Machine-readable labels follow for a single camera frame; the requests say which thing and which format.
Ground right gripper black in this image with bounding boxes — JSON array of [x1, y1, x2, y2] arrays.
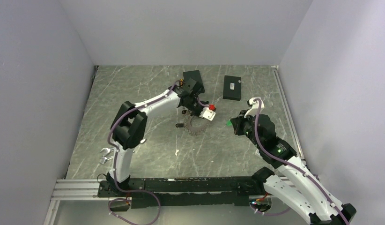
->
[[230, 109, 263, 149]]

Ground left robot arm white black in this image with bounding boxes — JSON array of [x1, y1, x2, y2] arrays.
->
[[106, 79, 216, 197]]

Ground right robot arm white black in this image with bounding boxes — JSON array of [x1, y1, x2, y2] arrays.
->
[[230, 110, 356, 225]]

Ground black box left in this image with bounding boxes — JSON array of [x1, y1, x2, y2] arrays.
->
[[183, 70, 205, 93]]

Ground black head key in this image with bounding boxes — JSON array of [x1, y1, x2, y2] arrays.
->
[[175, 123, 185, 128]]

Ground black box with label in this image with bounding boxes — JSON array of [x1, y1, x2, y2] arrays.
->
[[222, 75, 242, 101]]

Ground silver wrench upper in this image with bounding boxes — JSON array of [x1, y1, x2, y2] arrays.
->
[[100, 139, 147, 155]]

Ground silver wrench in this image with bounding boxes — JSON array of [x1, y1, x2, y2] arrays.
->
[[99, 156, 114, 165], [100, 139, 147, 155]]

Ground silver wrench lower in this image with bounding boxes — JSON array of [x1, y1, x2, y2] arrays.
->
[[99, 156, 114, 165]]

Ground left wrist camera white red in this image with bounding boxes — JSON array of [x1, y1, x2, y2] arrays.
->
[[200, 105, 216, 121]]

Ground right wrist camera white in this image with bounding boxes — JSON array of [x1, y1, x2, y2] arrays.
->
[[244, 97, 265, 118]]

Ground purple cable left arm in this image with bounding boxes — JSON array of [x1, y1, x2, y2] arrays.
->
[[107, 80, 208, 225]]

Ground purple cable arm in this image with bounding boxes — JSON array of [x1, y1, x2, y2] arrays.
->
[[107, 80, 208, 225], [250, 97, 351, 225]]

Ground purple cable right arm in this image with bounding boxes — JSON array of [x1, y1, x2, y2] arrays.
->
[[250, 97, 351, 225]]

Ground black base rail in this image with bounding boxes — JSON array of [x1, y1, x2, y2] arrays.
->
[[97, 176, 267, 209]]

